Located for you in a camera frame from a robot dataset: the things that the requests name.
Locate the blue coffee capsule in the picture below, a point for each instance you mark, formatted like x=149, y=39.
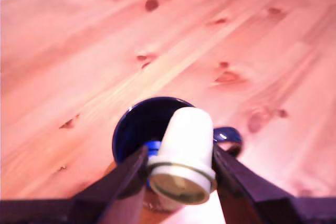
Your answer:
x=153, y=147

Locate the dark blue printed mug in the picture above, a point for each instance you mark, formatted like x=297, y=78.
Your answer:
x=141, y=121

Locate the white coffee capsule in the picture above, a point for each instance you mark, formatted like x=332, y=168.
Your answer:
x=186, y=142

